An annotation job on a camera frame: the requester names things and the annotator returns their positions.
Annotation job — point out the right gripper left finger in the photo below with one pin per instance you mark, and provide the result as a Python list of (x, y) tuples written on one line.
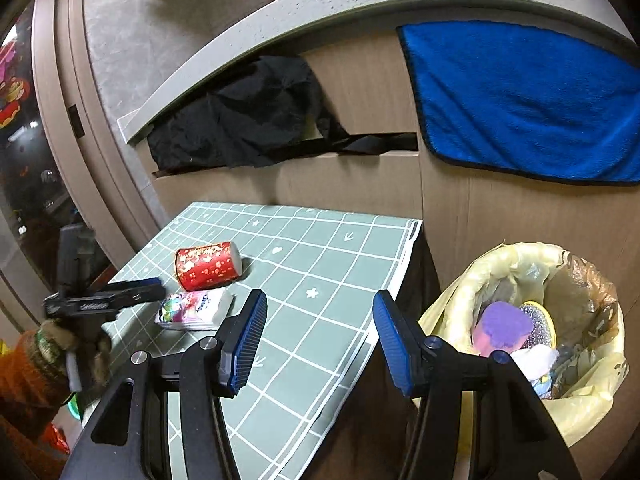
[(240, 337)]

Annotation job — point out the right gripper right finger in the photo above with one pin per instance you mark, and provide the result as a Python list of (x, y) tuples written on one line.
[(401, 342)]

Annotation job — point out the yellow trash bag bin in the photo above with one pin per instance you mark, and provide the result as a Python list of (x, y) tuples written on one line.
[(557, 316)]

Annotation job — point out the left gloved hand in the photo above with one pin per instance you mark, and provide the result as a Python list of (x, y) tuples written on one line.
[(48, 347)]

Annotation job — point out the tissue pack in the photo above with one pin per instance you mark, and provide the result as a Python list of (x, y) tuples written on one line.
[(197, 311)]

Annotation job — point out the red paper cup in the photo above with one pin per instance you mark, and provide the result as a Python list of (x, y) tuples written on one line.
[(209, 266)]

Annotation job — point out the green grid table mat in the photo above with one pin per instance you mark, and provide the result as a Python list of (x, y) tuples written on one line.
[(319, 270)]

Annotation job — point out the crumpled white blue tissue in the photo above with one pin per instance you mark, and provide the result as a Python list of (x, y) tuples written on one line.
[(549, 386)]

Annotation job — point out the black cloth on cabinet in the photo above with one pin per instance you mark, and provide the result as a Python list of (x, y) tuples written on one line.
[(268, 110)]

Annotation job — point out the grey countertop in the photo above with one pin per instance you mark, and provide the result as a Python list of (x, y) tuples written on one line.
[(146, 54)]

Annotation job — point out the blue towel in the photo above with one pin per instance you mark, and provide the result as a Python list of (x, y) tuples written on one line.
[(524, 100)]

